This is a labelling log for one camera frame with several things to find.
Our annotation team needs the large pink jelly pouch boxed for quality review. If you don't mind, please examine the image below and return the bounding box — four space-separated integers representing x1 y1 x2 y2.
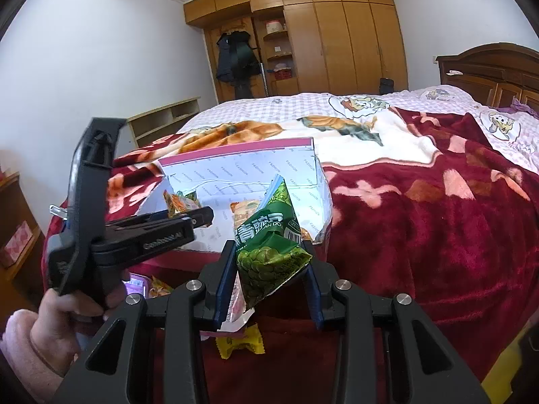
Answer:
200 269 255 341

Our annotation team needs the black jacket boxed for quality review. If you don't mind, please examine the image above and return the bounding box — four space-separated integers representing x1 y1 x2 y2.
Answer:
216 29 262 97

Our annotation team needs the person's left hand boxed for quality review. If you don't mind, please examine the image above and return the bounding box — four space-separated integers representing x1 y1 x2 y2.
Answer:
29 280 128 378

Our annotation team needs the purple cloth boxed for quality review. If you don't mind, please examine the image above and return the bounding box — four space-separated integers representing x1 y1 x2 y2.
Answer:
509 97 539 119

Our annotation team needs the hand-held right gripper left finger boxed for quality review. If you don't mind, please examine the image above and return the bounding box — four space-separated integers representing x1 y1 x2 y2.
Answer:
53 240 239 404

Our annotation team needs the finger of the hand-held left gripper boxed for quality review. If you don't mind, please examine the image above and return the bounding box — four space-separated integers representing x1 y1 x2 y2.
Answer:
108 206 215 232

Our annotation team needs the orange and green snack packet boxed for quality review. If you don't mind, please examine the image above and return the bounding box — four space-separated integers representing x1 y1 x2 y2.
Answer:
163 189 200 220

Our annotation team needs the yellow candy packet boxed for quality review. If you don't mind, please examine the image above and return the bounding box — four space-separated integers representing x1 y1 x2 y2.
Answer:
216 324 265 359

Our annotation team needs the orange cracker packet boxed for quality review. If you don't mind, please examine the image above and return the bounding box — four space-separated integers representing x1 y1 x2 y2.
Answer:
229 200 262 225

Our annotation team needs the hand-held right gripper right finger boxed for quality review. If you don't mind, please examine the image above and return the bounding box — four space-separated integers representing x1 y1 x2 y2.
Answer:
301 240 491 404

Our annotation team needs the dark red floral blanket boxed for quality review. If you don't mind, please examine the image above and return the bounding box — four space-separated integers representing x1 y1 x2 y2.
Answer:
44 107 539 404

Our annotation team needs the green pea packet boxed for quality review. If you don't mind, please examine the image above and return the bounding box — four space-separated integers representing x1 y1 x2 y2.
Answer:
233 174 314 312

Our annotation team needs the dark wooden headboard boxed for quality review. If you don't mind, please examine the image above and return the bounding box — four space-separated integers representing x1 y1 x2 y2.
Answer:
436 42 539 112

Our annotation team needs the person's left forearm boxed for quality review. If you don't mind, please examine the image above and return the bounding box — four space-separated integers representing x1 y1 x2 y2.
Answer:
0 309 64 404

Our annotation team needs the low wooden shelf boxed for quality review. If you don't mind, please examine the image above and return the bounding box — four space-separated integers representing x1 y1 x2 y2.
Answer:
126 97 202 149

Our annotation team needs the pink tissue box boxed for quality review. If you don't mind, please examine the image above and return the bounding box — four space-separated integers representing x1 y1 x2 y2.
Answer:
0 221 32 268

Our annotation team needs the pink cardboard box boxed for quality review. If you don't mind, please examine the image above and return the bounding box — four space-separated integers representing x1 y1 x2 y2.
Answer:
139 137 333 257

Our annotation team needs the wooden nightstand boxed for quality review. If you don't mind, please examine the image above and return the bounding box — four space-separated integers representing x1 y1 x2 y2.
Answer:
0 172 45 304

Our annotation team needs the wooden wardrobe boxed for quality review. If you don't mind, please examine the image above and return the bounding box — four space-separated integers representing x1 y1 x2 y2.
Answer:
183 0 409 104

